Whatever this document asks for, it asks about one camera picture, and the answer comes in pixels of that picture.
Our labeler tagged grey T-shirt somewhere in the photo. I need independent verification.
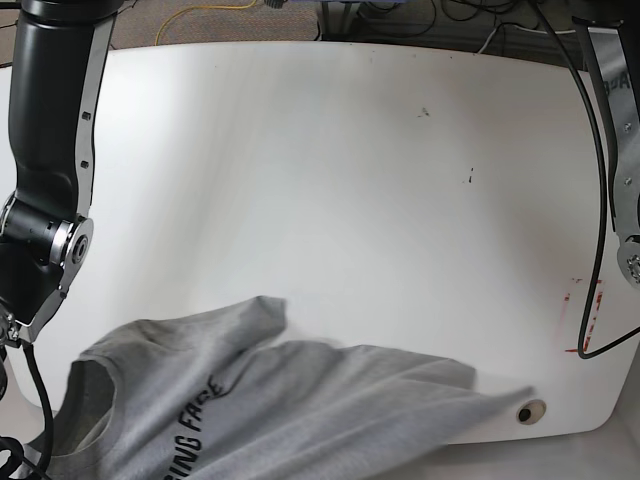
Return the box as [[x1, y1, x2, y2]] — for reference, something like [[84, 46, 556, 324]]
[[47, 297, 529, 479]]

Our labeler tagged right table cable grommet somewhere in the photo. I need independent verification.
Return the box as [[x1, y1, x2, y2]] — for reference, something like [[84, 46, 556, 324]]
[[516, 399, 547, 426]]

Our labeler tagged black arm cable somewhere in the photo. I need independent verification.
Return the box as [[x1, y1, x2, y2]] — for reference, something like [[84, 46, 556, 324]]
[[0, 339, 56, 480], [534, 0, 640, 360]]

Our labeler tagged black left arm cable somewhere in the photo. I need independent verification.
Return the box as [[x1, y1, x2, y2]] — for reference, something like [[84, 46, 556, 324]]
[[534, 0, 640, 360]]

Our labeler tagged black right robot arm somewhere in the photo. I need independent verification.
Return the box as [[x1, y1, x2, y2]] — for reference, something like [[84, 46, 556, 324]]
[[1, 1, 122, 350]]

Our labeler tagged yellow cable on floor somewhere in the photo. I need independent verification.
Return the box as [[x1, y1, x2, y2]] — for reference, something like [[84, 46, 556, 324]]
[[155, 0, 257, 47]]

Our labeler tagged red tape rectangle marking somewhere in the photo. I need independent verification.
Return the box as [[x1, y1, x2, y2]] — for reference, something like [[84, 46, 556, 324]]
[[557, 278, 605, 353]]

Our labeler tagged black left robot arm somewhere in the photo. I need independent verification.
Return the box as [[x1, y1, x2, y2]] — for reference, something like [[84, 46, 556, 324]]
[[571, 1, 639, 288]]

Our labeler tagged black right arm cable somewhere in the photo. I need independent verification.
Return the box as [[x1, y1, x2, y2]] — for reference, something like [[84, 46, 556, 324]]
[[0, 339, 56, 480]]

